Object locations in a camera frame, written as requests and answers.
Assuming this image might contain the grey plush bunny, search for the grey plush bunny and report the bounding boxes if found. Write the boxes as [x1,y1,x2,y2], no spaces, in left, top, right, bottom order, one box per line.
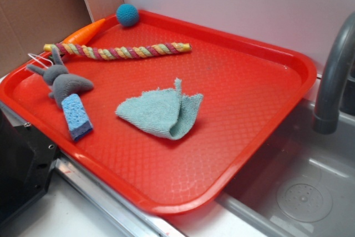
[26,48,94,109]

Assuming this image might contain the teal knitted ball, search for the teal knitted ball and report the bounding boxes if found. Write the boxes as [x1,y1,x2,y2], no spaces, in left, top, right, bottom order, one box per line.
[116,4,139,27]

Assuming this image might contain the blue sponge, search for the blue sponge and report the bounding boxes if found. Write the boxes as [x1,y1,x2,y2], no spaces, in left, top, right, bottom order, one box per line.
[62,94,93,142]

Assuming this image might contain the light teal folded cloth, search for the light teal folded cloth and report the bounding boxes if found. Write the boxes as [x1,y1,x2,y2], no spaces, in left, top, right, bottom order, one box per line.
[115,78,204,140]

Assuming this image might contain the multicolored twisted rope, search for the multicolored twisted rope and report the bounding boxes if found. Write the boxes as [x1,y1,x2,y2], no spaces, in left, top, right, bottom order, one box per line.
[43,42,192,61]

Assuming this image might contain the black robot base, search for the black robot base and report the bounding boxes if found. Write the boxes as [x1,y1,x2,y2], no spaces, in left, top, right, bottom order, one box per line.
[1,112,59,227]

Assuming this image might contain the red plastic tray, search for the red plastic tray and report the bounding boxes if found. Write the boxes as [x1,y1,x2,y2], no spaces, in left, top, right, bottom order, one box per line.
[1,11,317,215]

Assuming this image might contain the grey plastic sink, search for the grey plastic sink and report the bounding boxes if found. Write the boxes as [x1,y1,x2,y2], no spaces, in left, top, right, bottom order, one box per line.
[217,100,354,236]

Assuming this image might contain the brown cardboard panel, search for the brown cardboard panel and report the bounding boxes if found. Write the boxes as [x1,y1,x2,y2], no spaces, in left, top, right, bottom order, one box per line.
[1,0,123,76]

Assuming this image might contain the grey plastic faucet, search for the grey plastic faucet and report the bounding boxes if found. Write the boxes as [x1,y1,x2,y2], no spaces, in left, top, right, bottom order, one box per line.
[312,13,354,134]

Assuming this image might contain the orange plastic carrot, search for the orange plastic carrot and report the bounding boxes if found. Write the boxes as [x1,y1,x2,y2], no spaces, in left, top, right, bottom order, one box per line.
[62,18,106,45]

